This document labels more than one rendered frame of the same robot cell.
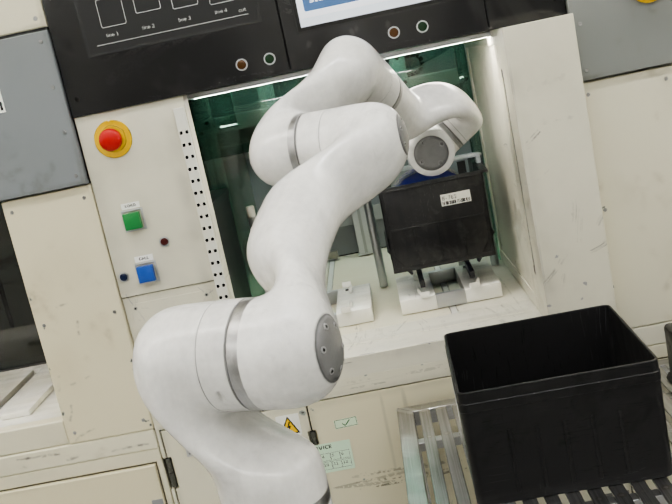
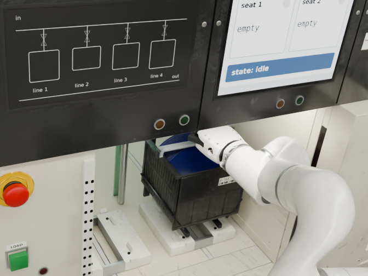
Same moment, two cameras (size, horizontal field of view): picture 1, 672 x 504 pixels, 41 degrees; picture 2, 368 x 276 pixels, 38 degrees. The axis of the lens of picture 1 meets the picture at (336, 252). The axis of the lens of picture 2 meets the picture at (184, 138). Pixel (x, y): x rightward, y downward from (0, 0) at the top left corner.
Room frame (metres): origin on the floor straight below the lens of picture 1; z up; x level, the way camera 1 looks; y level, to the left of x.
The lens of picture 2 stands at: (0.93, 0.55, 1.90)
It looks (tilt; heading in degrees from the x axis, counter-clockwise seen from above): 31 degrees down; 324
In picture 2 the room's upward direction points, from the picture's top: 8 degrees clockwise
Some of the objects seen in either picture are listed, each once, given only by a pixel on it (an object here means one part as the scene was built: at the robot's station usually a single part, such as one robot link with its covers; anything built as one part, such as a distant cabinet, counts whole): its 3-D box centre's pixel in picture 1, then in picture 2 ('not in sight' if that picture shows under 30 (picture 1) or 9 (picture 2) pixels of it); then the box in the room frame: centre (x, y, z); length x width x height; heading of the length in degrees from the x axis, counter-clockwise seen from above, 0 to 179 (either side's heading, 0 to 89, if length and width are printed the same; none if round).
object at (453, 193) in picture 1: (430, 200); (194, 166); (1.90, -0.22, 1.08); 0.24 x 0.20 x 0.32; 86
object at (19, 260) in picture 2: (133, 220); (18, 259); (1.63, 0.35, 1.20); 0.03 x 0.02 x 0.03; 86
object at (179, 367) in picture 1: (228, 406); not in sight; (0.94, 0.15, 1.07); 0.19 x 0.12 x 0.24; 66
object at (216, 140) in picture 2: not in sight; (223, 144); (1.79, -0.21, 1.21); 0.11 x 0.10 x 0.07; 176
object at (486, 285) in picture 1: (445, 283); (186, 219); (1.90, -0.22, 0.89); 0.22 x 0.21 x 0.04; 176
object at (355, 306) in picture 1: (324, 307); (99, 242); (1.92, 0.05, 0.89); 0.22 x 0.21 x 0.04; 176
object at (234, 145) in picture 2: not in sight; (236, 157); (1.73, -0.21, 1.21); 0.09 x 0.03 x 0.08; 86
